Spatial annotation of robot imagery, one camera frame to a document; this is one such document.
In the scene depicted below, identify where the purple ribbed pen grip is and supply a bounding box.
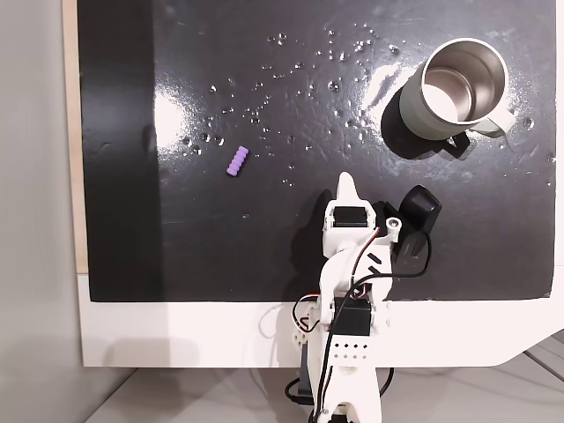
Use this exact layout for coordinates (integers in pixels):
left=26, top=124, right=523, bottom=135
left=226, top=145, right=250, bottom=178

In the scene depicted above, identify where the pale green steel mug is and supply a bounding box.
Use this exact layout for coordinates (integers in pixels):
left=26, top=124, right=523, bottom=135
left=397, top=38, right=516, bottom=141

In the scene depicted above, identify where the black glossy table mat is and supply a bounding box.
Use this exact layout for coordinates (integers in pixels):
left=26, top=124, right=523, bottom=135
left=77, top=0, right=564, bottom=303

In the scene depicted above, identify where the black table clamp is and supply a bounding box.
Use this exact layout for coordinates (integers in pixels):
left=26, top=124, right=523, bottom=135
left=300, top=346, right=313, bottom=397

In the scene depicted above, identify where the light wooden board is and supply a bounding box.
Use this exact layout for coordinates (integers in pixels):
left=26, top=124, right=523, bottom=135
left=61, top=0, right=90, bottom=275

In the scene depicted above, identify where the red white servo wire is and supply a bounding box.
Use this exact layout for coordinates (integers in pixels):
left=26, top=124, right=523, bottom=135
left=350, top=231, right=382, bottom=297

